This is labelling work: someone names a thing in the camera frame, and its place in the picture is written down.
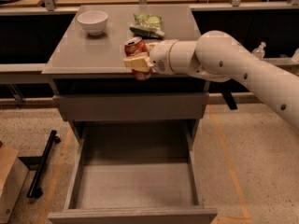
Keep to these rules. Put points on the grey metal rail shelf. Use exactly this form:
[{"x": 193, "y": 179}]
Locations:
[{"x": 31, "y": 73}]

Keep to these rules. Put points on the closed top drawer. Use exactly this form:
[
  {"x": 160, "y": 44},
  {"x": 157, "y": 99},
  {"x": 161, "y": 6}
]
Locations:
[{"x": 131, "y": 107}]

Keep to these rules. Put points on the open middle drawer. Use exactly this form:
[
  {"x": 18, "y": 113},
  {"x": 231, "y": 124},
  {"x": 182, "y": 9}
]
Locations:
[{"x": 135, "y": 173}]

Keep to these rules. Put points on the green chip bag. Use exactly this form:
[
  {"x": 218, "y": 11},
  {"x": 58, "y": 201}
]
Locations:
[{"x": 148, "y": 25}]

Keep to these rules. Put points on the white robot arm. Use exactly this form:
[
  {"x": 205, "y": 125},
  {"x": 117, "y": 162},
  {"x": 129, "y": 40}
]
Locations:
[{"x": 217, "y": 56}]

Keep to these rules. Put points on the grey drawer cabinet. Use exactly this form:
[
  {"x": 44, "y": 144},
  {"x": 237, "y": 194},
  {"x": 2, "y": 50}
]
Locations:
[{"x": 84, "y": 64}]

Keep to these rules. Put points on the clear sanitizer bottle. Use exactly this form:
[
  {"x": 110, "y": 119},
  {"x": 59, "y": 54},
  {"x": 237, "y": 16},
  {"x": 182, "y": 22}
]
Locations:
[{"x": 259, "y": 52}]

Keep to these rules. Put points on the wooden box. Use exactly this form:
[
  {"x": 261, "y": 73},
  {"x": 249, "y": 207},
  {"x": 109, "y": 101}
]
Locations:
[{"x": 12, "y": 176}]

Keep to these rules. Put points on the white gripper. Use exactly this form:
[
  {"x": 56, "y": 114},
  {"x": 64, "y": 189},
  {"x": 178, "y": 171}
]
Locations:
[{"x": 159, "y": 56}]

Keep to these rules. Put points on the black metal bar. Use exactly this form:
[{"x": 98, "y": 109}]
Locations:
[{"x": 35, "y": 191}]

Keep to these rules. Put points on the red coke can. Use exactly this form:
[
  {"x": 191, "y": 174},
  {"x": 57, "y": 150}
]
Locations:
[{"x": 132, "y": 47}]

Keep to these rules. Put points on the white bowl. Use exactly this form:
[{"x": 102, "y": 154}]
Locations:
[{"x": 93, "y": 22}]

